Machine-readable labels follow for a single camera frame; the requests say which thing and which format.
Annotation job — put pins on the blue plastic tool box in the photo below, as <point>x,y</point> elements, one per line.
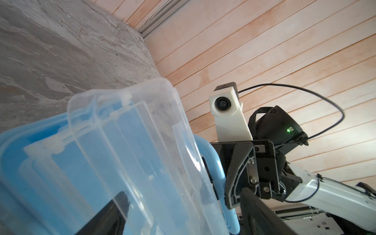
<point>59,172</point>

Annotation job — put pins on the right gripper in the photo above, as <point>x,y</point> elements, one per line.
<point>251,165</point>

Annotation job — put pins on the horizontal aluminium wall rail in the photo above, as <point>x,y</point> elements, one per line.
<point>161,16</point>

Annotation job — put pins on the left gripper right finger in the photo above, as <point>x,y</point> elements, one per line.
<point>258,219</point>

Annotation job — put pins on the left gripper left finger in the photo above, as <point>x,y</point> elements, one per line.
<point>110,220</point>

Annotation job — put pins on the aluminium mounting rail base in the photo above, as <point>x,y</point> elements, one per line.
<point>307,220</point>

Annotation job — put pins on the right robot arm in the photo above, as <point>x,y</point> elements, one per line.
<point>356,205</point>

